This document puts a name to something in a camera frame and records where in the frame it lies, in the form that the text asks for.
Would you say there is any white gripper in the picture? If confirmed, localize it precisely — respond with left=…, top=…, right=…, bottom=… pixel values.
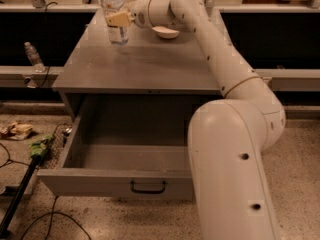
left=105, top=0, right=151, bottom=28

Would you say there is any clear plastic water bottle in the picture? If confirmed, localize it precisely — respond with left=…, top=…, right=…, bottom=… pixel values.
left=102, top=0, right=128, bottom=45

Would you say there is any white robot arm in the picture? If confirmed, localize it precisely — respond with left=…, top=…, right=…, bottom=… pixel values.
left=105, top=0, right=286, bottom=240

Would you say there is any small clear bottle on ledge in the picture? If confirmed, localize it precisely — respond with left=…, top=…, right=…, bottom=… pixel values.
left=24, top=42, right=46, bottom=73

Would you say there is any open grey top drawer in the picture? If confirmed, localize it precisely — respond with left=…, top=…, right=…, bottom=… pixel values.
left=37, top=94, right=208, bottom=200

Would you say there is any white ceramic bowl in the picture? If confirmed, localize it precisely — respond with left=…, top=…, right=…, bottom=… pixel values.
left=152, top=26, right=180, bottom=39

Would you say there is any grey metal cabinet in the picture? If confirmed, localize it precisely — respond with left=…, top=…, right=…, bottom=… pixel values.
left=53, top=9, right=219, bottom=116

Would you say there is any green cloth on pole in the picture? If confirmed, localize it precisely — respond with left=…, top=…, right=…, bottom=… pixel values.
left=30, top=134, right=53, bottom=158

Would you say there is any crumpled paper on floor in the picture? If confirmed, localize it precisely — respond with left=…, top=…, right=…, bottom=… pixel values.
left=0, top=122, right=33, bottom=141

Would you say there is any black pole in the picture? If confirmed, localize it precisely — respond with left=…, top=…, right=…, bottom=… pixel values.
left=0, top=157, right=41, bottom=240

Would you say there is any black cable on ledge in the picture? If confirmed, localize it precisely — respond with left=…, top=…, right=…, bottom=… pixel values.
left=33, top=2, right=58, bottom=89

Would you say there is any wire mesh basket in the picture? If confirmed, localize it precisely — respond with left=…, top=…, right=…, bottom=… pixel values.
left=40, top=123, right=72, bottom=169

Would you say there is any black drawer handle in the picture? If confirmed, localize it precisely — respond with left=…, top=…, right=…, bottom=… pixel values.
left=130, top=181, right=167, bottom=195

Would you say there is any black floor cable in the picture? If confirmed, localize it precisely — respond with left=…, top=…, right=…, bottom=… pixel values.
left=19, top=195, right=93, bottom=240

